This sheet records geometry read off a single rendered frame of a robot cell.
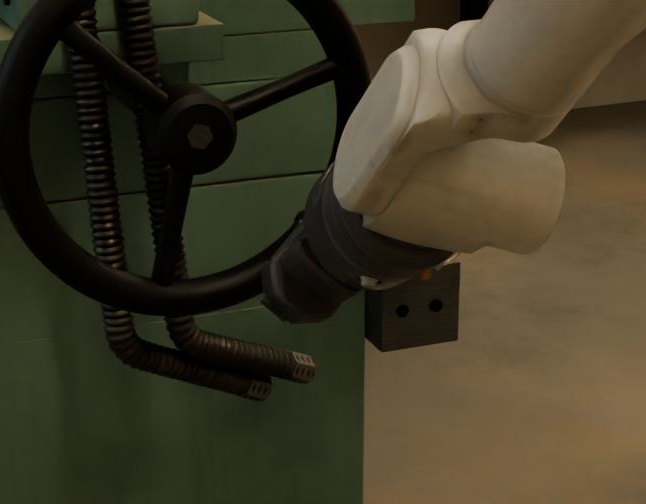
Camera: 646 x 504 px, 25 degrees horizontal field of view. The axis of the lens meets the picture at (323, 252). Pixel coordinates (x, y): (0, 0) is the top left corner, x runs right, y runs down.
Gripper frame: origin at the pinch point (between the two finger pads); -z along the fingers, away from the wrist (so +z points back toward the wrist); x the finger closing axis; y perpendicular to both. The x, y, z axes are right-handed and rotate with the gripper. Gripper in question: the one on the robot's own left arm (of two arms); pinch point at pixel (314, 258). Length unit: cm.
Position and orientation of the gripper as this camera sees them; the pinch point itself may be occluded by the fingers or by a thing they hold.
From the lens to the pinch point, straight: 104.5
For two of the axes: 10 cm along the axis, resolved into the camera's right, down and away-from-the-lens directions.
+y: -7.5, -6.5, -1.2
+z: 3.2, -2.1, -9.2
